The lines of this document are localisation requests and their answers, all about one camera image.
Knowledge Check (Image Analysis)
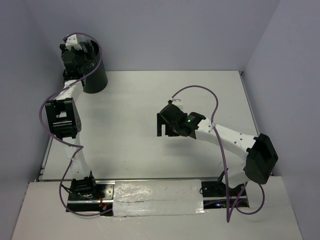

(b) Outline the black cylindrical bin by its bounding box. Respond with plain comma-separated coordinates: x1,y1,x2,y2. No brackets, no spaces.
82,40,108,94

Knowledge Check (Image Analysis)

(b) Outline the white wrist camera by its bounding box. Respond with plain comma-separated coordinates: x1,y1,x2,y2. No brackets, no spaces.
168,98,184,110
65,34,83,51

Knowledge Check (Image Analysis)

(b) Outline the purple cable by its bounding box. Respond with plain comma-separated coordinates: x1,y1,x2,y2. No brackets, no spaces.
171,85,266,223
39,31,115,218

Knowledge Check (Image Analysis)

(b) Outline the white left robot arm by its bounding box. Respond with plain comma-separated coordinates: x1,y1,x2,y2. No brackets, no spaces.
44,40,100,200

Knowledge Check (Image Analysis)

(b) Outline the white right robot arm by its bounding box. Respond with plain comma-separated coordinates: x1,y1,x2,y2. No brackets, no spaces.
156,103,279,197

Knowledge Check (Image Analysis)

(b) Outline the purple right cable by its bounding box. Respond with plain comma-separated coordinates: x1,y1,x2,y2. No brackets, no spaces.
171,85,266,223

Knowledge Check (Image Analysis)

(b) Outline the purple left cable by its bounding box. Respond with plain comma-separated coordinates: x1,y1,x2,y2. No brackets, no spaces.
39,31,115,218

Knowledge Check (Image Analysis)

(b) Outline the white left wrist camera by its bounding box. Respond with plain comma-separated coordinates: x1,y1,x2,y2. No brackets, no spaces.
65,34,83,51

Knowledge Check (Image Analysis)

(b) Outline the silver tape patch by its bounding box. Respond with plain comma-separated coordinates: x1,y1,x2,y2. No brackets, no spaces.
112,179,205,217

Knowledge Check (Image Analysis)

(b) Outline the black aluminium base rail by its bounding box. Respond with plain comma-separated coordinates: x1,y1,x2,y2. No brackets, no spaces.
65,177,251,216

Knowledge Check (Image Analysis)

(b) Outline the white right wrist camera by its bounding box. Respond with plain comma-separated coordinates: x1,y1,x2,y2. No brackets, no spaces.
168,98,184,110

